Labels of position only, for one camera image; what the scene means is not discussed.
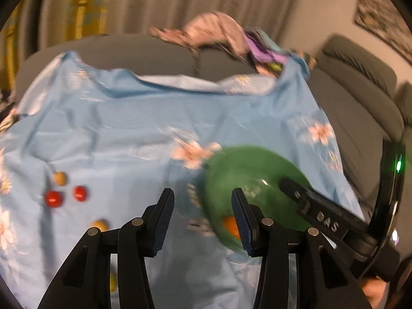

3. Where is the purple cloth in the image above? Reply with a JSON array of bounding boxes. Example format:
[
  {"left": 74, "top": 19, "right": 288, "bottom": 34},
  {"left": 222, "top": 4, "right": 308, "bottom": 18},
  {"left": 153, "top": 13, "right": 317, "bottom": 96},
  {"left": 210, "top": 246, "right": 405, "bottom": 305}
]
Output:
[{"left": 245, "top": 29, "right": 292, "bottom": 78}]

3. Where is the orange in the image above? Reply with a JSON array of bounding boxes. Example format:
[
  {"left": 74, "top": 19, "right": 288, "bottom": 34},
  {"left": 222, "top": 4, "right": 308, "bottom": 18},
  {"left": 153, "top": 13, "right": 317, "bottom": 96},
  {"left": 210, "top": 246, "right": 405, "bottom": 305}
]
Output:
[{"left": 222, "top": 216, "right": 240, "bottom": 240}]

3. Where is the pink floral cloth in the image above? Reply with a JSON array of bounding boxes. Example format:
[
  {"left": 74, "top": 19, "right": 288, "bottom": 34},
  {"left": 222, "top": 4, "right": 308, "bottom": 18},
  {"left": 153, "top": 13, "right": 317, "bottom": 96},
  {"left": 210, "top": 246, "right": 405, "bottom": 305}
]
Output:
[{"left": 150, "top": 11, "right": 255, "bottom": 62}]

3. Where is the light blue floral blanket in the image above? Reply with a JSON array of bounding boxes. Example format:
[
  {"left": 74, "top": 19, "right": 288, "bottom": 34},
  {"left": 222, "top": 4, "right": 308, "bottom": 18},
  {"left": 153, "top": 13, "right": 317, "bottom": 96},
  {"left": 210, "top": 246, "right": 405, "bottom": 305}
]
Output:
[{"left": 0, "top": 50, "right": 367, "bottom": 309}]

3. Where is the grey sofa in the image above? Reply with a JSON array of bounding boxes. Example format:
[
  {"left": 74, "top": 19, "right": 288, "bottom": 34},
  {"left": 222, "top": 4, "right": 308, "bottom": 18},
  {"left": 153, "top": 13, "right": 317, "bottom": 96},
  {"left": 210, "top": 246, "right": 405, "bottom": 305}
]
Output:
[{"left": 14, "top": 34, "right": 412, "bottom": 264}]

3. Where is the yellow patterned curtain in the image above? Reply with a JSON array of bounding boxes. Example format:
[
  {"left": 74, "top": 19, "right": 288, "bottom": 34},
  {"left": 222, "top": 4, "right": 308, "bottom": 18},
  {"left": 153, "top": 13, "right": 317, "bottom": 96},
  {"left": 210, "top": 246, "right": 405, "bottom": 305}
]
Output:
[{"left": 0, "top": 0, "right": 110, "bottom": 91}]

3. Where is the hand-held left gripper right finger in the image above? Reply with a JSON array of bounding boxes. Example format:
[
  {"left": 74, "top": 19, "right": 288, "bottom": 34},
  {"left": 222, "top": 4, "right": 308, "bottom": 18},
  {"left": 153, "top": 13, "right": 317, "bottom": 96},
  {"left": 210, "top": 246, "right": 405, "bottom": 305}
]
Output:
[{"left": 231, "top": 187, "right": 375, "bottom": 309}]

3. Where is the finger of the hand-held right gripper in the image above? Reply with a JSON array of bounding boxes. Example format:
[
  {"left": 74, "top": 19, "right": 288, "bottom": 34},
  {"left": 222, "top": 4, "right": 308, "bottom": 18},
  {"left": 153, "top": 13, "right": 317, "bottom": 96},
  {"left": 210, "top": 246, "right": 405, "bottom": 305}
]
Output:
[{"left": 279, "top": 176, "right": 367, "bottom": 243}]

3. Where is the red round fruit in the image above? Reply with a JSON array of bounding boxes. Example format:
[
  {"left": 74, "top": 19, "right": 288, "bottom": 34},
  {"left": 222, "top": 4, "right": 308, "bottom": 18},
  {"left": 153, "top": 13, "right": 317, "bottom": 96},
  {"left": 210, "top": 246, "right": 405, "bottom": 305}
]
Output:
[
  {"left": 44, "top": 191, "right": 64, "bottom": 207},
  {"left": 73, "top": 185, "right": 88, "bottom": 202}
]

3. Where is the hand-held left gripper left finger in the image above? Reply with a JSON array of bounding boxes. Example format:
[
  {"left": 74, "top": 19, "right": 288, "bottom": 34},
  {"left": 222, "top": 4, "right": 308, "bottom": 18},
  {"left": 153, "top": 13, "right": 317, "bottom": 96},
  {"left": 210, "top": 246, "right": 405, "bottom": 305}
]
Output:
[{"left": 37, "top": 187, "right": 175, "bottom": 309}]

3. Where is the green plastic bowl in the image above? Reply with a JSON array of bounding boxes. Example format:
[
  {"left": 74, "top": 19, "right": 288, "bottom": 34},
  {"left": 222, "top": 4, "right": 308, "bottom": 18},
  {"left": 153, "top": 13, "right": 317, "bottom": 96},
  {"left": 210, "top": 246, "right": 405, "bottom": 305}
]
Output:
[{"left": 203, "top": 146, "right": 317, "bottom": 255}]

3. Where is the framed wall picture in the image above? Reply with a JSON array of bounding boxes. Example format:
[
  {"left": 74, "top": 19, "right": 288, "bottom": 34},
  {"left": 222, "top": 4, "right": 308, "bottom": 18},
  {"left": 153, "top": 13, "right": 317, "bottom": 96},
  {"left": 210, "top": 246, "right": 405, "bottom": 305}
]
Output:
[{"left": 354, "top": 0, "right": 412, "bottom": 65}]

